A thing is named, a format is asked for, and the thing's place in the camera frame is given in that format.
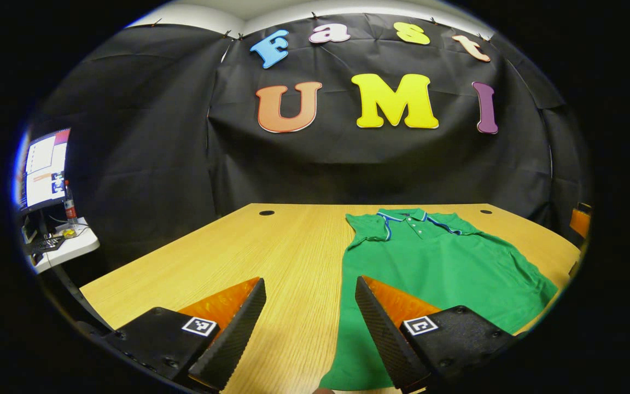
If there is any black keyboard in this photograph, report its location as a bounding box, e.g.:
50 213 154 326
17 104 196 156
27 236 66 256

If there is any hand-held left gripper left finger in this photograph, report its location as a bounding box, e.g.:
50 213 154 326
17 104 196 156
104 277 267 392

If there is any white side table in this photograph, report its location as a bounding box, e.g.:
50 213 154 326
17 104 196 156
24 217 100 275

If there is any black backdrop cloth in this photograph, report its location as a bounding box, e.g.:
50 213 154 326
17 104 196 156
25 12 592 274

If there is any computer monitor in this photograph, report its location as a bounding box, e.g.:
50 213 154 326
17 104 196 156
15 128 71 215

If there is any green T-shirt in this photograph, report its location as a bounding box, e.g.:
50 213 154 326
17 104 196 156
319 208 559 392

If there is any red drink bottle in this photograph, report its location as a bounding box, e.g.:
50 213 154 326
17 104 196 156
63 180 78 223

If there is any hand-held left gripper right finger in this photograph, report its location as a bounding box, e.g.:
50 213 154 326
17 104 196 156
354 275 518 393

